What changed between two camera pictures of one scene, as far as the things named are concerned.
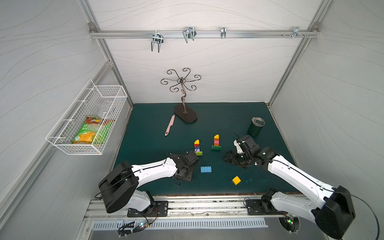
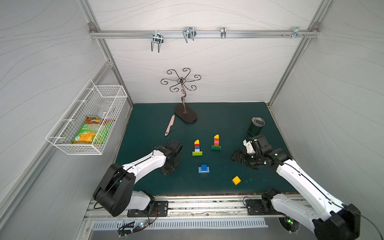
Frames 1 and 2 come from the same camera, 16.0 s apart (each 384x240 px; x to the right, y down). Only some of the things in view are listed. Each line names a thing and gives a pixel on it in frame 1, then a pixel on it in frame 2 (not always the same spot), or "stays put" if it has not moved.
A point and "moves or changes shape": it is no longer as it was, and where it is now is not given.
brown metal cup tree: x=183 y=111 stays put
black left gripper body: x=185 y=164 → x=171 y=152
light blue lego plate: x=206 y=169 moves or changes shape
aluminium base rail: x=187 y=207 stays put
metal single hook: x=223 y=32 stays put
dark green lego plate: x=218 y=147 stays put
